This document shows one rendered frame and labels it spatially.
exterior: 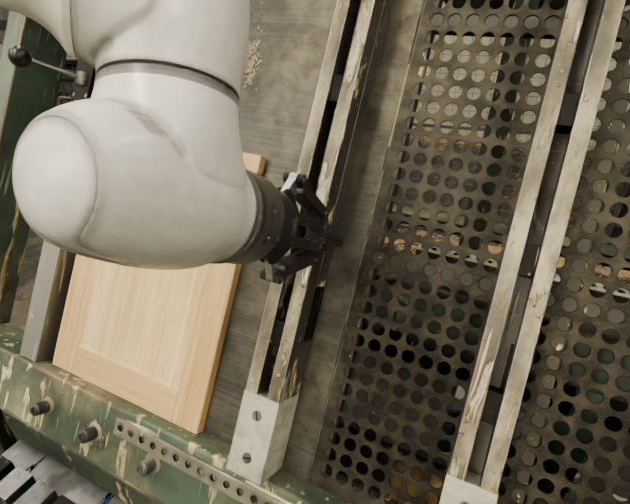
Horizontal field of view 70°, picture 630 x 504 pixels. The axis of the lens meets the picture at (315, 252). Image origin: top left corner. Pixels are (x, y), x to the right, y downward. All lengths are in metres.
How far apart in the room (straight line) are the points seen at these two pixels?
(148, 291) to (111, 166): 0.63
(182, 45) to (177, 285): 0.58
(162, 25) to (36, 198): 0.13
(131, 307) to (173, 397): 0.19
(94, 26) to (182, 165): 0.11
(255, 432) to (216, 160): 0.49
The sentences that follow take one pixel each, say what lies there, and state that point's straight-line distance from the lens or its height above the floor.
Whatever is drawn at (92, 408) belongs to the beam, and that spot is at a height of 0.88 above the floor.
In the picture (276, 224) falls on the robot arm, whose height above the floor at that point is 1.36.
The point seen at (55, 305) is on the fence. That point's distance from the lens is 1.06.
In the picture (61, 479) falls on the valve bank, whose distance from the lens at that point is 1.08.
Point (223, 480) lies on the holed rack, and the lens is 0.80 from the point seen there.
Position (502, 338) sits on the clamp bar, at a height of 1.16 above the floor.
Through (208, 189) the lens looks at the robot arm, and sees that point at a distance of 0.31.
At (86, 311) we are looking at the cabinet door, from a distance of 1.00.
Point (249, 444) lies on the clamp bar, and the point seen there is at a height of 0.96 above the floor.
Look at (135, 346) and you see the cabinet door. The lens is 0.92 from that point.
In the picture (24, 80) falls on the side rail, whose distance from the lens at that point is 1.24.
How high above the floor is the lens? 1.55
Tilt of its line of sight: 30 degrees down
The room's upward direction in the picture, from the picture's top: straight up
